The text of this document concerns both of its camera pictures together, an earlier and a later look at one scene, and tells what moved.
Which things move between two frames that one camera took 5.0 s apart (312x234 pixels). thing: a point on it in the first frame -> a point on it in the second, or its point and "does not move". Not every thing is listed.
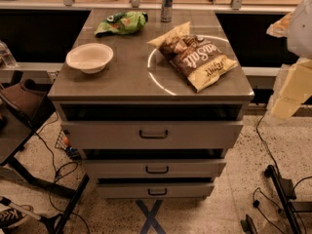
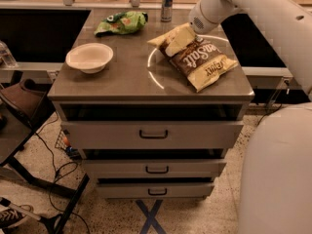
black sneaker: x=9 y=217 does not move
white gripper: x=301 y=29 -> x=202 y=19
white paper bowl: x=90 y=58 does not move
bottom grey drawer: x=158 y=190 does not move
